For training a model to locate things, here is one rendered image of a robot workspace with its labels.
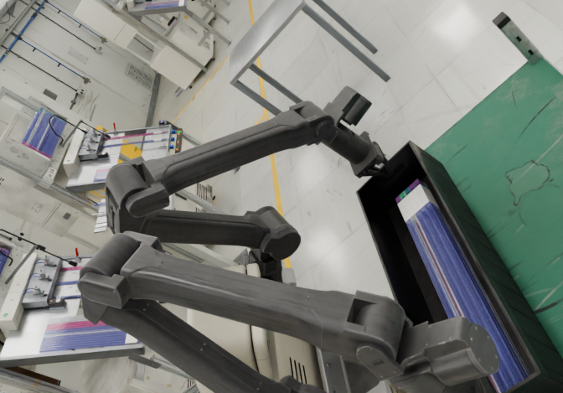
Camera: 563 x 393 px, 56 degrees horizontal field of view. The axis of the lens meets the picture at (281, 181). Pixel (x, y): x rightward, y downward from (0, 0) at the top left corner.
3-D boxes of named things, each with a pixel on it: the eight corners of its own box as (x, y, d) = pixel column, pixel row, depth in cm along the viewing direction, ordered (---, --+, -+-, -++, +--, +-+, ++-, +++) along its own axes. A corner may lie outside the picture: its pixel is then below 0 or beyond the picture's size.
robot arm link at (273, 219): (247, 251, 122) (260, 266, 118) (249, 217, 116) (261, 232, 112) (281, 238, 126) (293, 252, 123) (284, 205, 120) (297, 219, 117)
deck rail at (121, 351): (145, 351, 272) (142, 343, 269) (144, 354, 271) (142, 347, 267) (2, 364, 268) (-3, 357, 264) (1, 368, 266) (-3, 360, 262)
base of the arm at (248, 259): (242, 259, 129) (245, 297, 120) (244, 234, 124) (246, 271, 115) (278, 258, 130) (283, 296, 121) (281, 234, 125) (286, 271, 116)
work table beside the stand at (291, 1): (390, 78, 350) (302, 1, 313) (317, 146, 381) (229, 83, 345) (376, 48, 385) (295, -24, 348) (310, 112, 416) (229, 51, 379)
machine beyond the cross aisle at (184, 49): (232, 17, 753) (112, -78, 666) (234, 39, 688) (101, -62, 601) (177, 85, 809) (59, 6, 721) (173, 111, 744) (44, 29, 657)
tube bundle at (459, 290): (405, 205, 121) (395, 199, 120) (427, 185, 119) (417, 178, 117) (501, 414, 81) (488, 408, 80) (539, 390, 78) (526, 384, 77)
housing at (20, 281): (44, 268, 321) (37, 252, 312) (21, 336, 282) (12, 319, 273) (30, 270, 320) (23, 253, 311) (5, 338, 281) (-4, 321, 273)
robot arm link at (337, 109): (290, 114, 108) (314, 134, 102) (323, 66, 106) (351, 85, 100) (322, 135, 117) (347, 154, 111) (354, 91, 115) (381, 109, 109)
